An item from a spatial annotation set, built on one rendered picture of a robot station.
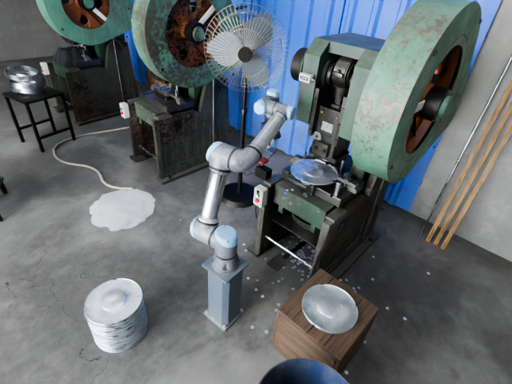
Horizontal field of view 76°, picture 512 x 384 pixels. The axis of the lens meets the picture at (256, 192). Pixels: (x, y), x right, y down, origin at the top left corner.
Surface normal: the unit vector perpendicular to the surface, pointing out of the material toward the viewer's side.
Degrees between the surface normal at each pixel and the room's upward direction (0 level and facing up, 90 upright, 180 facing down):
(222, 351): 0
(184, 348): 0
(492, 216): 90
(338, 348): 0
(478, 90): 90
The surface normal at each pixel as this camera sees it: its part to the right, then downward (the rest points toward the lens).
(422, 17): -0.29, -0.50
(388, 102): -0.66, 0.22
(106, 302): 0.07, -0.81
